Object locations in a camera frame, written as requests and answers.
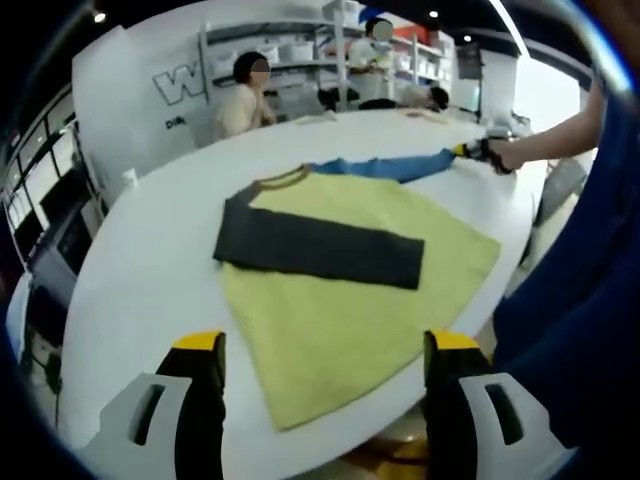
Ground row of white storage boxes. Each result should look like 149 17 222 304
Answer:
212 42 316 69

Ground ceiling light strip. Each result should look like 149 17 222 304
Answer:
487 0 526 56

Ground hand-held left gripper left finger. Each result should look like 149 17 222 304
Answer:
82 329 227 480

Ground black screen on stand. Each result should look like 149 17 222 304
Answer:
457 42 484 119

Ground beige cloth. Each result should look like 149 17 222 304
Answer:
407 110 454 126

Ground metal shelf unit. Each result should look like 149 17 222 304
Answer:
199 0 454 109

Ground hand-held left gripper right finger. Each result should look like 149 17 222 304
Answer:
422 328 579 480

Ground black monitor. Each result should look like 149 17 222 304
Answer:
52 207 96 276

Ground round ceiling spotlights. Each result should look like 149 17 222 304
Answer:
94 9 471 44

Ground yellow garment blue grey sleeves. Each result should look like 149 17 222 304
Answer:
212 143 503 434

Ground glass partition with black frames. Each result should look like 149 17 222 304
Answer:
2 112 84 241

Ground person's right hand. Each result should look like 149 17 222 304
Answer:
492 139 526 176

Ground operator in blue clothing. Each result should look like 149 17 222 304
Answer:
492 87 640 451

